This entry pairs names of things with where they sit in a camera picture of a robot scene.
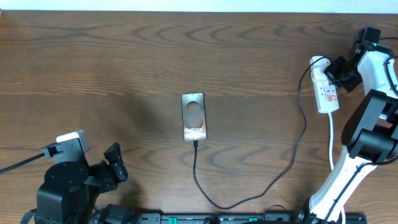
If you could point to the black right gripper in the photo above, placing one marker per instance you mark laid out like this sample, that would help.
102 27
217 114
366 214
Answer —
330 70

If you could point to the bronze Galaxy smartphone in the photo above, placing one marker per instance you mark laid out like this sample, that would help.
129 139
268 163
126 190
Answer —
193 116

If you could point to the white power strip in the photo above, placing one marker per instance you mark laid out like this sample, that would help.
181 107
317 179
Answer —
325 92

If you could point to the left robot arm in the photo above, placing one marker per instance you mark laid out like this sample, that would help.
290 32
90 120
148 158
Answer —
71 187

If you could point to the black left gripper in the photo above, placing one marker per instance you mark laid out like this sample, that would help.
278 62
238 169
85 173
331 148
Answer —
107 169

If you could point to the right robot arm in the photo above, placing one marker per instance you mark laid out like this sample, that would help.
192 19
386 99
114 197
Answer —
369 137

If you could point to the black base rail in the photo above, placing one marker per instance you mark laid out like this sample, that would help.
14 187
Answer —
269 217

